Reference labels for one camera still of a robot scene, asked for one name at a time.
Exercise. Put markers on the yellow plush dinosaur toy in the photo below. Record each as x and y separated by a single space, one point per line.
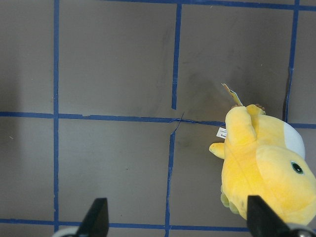
265 156

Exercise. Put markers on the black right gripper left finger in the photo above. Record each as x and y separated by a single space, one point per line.
96 221

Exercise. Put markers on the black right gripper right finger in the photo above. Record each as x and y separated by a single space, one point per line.
262 221

